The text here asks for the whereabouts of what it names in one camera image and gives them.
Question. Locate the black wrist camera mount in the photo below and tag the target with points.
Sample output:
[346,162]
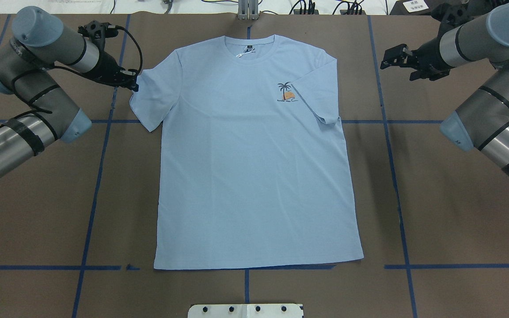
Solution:
[98,32]
[452,15]

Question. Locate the blue tape grid lines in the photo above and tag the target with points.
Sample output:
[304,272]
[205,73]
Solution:
[78,222]

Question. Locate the light blue t-shirt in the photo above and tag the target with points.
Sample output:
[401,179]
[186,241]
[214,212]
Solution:
[254,168]

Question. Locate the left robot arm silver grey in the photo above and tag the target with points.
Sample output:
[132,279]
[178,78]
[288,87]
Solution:
[42,42]

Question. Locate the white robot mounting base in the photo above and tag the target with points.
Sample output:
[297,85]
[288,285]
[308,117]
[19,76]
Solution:
[261,310]

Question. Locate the aluminium frame post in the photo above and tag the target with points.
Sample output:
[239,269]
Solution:
[248,9]

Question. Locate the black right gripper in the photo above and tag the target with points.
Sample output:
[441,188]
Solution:
[428,54]

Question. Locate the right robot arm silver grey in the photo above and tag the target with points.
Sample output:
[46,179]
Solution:
[470,31]

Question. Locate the white shirt hang tag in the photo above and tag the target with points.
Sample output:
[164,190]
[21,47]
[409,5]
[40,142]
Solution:
[240,55]

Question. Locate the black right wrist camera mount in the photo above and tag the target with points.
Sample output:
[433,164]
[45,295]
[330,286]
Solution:
[452,15]

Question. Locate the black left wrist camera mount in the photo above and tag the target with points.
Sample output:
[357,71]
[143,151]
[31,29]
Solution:
[98,32]

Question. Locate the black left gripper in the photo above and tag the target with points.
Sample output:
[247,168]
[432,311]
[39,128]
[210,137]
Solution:
[106,67]

